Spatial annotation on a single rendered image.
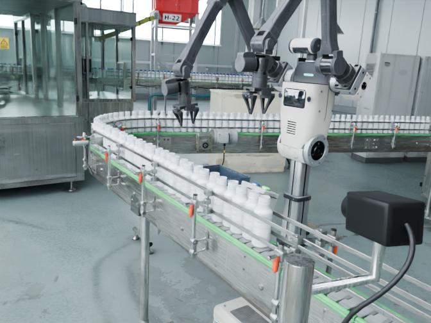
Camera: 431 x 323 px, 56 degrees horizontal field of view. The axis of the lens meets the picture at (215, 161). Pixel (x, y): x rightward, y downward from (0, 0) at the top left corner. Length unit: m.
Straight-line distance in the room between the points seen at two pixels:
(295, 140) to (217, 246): 0.74
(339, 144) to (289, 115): 1.99
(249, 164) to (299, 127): 4.16
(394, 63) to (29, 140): 5.75
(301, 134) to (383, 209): 1.52
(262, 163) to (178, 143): 2.95
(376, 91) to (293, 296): 7.09
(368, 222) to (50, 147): 4.55
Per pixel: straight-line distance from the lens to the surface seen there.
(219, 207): 1.48
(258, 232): 1.31
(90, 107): 6.92
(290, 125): 2.00
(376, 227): 0.46
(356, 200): 0.49
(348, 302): 1.13
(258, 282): 1.32
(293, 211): 2.10
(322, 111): 1.96
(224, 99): 5.80
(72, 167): 4.99
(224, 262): 1.46
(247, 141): 3.54
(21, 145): 4.82
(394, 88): 7.71
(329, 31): 1.75
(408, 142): 4.41
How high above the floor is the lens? 1.56
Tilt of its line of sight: 13 degrees down
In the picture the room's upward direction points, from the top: 3 degrees clockwise
